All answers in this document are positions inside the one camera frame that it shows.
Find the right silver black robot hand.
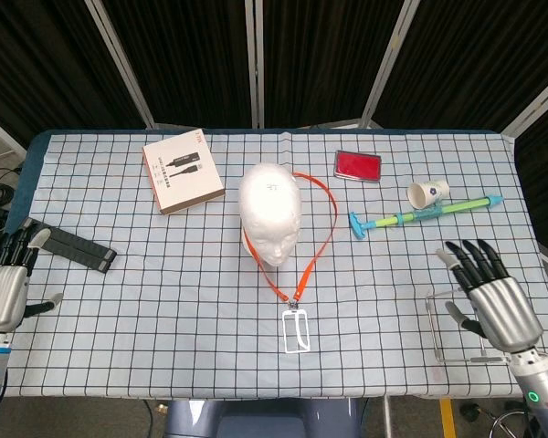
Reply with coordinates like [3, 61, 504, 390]
[436, 238, 544, 353]

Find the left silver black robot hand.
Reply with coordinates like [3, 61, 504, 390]
[0, 227, 64, 332]

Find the orange lanyard strap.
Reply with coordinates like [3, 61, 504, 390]
[242, 171, 339, 306]

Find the white clear badge holder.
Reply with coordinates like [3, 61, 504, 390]
[281, 298, 311, 355]

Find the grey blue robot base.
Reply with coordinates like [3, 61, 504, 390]
[163, 397, 362, 438]

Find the white foam mannequin head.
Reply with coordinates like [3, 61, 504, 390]
[237, 162, 301, 267]

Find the clear acrylic stand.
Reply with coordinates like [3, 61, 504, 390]
[425, 287, 511, 365]

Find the black folded keyboard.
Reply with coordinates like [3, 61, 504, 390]
[20, 217, 118, 275]

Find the blue green toy water gun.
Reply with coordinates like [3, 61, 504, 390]
[349, 194, 504, 242]

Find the white paper cup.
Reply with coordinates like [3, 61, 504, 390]
[406, 179, 450, 210]

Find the blue checkered tablecloth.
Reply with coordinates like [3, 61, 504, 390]
[4, 129, 543, 399]

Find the red ink pad case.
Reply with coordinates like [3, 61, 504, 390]
[332, 150, 383, 184]

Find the cardboard cable product box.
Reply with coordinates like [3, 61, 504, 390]
[142, 129, 226, 216]

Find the black folding screen grey frame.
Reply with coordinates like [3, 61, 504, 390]
[0, 0, 548, 138]

